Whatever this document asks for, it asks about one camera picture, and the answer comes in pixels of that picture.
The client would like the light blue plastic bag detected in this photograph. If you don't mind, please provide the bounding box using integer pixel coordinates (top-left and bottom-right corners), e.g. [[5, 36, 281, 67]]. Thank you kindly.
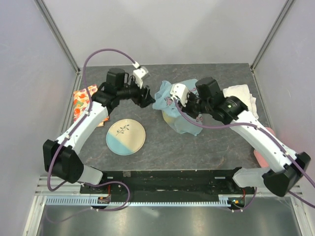
[[153, 81, 203, 136]]

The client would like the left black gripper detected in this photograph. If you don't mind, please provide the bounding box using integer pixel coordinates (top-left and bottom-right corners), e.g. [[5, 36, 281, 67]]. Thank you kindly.
[[117, 77, 155, 108]]

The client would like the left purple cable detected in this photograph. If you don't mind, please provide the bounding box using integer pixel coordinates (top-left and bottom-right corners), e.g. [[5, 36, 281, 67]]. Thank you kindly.
[[45, 48, 138, 223]]

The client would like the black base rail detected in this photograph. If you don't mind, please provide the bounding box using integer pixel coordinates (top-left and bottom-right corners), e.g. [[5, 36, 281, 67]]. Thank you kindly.
[[80, 168, 254, 195]]

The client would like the right aluminium frame post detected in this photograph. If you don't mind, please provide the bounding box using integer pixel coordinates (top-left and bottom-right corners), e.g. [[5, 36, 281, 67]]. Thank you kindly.
[[250, 0, 296, 73]]

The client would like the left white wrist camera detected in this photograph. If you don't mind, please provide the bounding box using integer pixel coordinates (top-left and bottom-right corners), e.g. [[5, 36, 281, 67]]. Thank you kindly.
[[132, 62, 150, 89]]

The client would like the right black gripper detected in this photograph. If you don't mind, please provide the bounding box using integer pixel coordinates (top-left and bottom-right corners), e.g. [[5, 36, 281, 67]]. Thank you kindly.
[[177, 91, 212, 119]]

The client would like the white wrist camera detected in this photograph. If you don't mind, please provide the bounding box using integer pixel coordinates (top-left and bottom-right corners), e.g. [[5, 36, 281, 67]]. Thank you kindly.
[[170, 83, 189, 107], [132, 62, 150, 89]]

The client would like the aluminium frame post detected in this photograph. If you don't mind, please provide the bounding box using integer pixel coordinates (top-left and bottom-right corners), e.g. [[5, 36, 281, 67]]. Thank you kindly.
[[250, 0, 296, 73], [34, 0, 81, 74]]

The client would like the cream and blue plate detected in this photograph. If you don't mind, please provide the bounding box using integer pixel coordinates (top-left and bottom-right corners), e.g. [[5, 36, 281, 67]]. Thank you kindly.
[[106, 119, 146, 156]]

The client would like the white folded cloth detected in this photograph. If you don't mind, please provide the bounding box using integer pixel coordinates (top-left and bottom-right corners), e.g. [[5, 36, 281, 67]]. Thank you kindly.
[[222, 85, 259, 119]]

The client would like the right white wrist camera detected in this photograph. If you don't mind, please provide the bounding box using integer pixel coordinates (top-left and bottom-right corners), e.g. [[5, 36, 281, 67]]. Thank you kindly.
[[170, 83, 189, 107]]

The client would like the slotted cable duct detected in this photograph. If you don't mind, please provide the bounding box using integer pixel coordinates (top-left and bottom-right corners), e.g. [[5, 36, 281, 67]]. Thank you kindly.
[[46, 196, 244, 207]]

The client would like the floral orange napkin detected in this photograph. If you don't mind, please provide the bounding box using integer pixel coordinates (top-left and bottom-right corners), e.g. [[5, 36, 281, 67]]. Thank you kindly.
[[73, 85, 109, 127]]

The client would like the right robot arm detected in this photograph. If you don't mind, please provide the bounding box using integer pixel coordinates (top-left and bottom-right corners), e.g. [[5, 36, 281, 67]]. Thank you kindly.
[[172, 77, 311, 197]]

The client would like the left aluminium frame post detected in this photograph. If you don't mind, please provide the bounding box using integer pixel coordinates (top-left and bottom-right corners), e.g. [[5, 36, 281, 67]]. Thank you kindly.
[[34, 0, 81, 74]]

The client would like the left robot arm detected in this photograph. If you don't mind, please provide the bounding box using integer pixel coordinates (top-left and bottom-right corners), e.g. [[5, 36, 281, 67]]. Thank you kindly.
[[43, 67, 155, 193]]

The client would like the pink cap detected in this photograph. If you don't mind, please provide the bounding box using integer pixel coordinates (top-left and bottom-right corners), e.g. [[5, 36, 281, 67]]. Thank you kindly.
[[253, 127, 275, 168]]

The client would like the yellow fake mango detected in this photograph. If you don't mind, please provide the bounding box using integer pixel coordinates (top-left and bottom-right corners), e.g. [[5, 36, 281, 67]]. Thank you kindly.
[[162, 111, 176, 125]]

